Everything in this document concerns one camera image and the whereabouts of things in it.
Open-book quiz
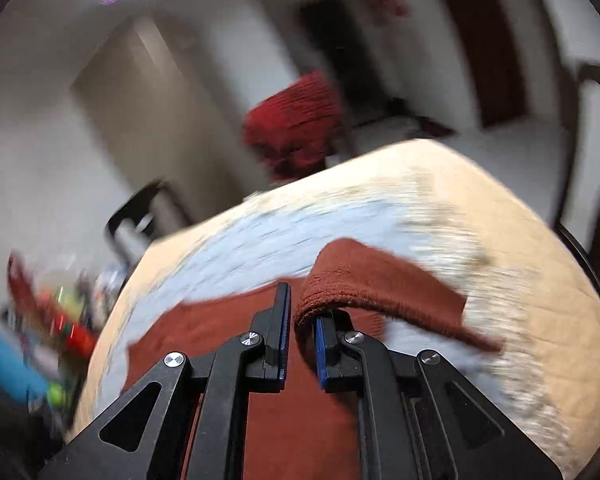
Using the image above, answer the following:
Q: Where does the rust brown knit sweater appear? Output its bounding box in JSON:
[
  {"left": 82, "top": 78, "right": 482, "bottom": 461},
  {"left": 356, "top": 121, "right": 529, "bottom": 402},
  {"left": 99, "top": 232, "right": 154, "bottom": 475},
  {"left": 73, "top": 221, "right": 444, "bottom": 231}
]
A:
[{"left": 122, "top": 237, "right": 506, "bottom": 480}]

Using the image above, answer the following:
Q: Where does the quilted blue beige table cover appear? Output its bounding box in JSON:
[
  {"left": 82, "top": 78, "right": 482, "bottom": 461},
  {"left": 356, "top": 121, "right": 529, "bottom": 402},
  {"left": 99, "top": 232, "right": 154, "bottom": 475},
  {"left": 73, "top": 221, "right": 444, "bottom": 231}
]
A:
[{"left": 70, "top": 139, "right": 600, "bottom": 480}]

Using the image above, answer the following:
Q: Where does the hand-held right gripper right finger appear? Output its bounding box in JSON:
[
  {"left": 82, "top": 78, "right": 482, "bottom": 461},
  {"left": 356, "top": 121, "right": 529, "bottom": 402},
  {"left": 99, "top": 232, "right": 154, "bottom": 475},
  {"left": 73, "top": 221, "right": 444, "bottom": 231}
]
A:
[{"left": 312, "top": 309, "right": 564, "bottom": 480}]

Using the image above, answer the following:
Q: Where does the red bottle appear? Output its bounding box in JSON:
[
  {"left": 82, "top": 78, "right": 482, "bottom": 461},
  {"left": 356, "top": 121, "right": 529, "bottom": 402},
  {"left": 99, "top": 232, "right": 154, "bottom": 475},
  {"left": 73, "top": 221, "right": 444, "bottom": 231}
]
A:
[{"left": 55, "top": 317, "right": 100, "bottom": 362}]

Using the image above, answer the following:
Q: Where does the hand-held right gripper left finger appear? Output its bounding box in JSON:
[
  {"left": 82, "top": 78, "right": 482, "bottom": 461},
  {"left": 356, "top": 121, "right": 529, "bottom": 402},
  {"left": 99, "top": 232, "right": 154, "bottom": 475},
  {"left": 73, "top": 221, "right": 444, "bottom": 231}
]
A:
[{"left": 39, "top": 282, "right": 293, "bottom": 480}]

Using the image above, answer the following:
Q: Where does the beige tall cabinet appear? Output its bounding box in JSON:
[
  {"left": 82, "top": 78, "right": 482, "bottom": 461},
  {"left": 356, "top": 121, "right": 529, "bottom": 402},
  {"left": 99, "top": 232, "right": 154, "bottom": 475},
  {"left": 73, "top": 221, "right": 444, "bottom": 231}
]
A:
[{"left": 70, "top": 15, "right": 261, "bottom": 197}]

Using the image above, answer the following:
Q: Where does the dark wooden chair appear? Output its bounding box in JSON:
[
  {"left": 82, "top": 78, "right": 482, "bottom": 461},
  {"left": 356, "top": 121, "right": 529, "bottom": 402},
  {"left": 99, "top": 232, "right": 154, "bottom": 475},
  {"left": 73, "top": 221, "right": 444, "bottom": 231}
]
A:
[{"left": 554, "top": 61, "right": 600, "bottom": 326}]

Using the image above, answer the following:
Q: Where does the red knit cloth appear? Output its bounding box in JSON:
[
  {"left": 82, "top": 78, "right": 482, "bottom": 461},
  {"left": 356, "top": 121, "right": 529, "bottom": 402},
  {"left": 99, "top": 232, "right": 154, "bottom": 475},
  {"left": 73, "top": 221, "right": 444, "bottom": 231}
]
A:
[{"left": 242, "top": 71, "right": 346, "bottom": 184}]

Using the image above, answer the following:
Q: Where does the brown wooden door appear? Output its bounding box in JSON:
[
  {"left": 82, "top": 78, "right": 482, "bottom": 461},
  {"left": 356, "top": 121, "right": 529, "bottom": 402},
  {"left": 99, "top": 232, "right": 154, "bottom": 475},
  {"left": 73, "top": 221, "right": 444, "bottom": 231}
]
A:
[{"left": 424, "top": 0, "right": 527, "bottom": 129}]

